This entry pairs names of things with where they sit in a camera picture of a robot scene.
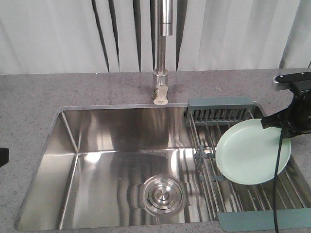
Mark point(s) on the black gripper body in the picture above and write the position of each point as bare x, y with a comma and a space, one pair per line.
298, 114

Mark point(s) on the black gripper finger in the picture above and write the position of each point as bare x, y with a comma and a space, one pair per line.
277, 120

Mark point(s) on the light green round plate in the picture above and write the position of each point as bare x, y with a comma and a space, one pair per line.
246, 153

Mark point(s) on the round steel sink drain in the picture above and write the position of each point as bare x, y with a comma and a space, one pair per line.
162, 194

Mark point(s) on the chrome kitchen faucet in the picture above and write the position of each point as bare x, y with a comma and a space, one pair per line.
164, 28

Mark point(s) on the stainless steel sink basin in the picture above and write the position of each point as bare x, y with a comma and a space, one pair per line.
95, 158

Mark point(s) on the white pleated curtain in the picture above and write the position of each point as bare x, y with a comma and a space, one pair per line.
83, 36

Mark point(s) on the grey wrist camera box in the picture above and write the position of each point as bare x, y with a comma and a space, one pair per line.
302, 81

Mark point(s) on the grey-blue wire dish rack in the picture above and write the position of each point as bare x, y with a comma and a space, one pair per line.
237, 207

